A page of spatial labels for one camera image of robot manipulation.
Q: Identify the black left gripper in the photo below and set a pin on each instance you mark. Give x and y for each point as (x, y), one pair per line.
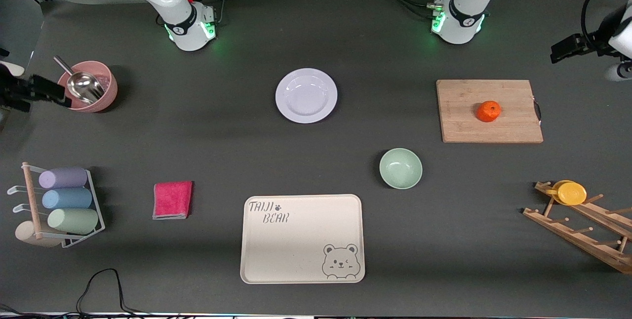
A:
(594, 41)

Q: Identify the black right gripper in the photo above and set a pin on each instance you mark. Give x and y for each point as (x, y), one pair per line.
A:
(11, 88)

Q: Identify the orange fruit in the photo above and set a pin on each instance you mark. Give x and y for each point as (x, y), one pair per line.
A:
(488, 111)

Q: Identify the white round plate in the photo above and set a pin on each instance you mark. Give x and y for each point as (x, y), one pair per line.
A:
(306, 96)

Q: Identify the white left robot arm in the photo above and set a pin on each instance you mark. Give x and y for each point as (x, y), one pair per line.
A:
(464, 18)

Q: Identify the metal scoop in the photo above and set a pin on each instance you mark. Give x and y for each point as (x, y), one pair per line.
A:
(84, 87)

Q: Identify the white object at table edge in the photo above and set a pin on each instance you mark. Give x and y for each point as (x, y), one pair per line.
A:
(11, 68)

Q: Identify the pink bowl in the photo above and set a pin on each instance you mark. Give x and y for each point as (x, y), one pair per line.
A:
(109, 93)

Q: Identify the purple cup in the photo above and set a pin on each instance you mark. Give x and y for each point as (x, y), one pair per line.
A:
(63, 178)

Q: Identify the blue cup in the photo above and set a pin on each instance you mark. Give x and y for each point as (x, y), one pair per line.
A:
(67, 199)

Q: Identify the wooden rod of cup rack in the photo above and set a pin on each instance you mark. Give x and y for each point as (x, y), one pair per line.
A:
(32, 200)

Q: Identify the wooden cutting board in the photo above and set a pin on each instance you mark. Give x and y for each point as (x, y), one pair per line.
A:
(464, 121)

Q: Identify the green cup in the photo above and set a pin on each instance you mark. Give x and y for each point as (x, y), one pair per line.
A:
(74, 220)

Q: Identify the yellow cup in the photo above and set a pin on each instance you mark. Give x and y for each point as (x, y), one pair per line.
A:
(572, 194)

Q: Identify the beige cup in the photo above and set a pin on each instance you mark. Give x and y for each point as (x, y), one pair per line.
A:
(24, 234)

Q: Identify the pink folded cloth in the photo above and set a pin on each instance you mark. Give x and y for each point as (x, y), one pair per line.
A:
(172, 200)

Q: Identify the wooden peg drying rack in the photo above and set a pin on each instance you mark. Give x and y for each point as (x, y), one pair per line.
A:
(577, 232)

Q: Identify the light green bowl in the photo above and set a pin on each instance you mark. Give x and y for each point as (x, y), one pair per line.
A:
(400, 169)

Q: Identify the beige bear print tray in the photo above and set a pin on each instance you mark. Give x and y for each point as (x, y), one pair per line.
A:
(296, 245)

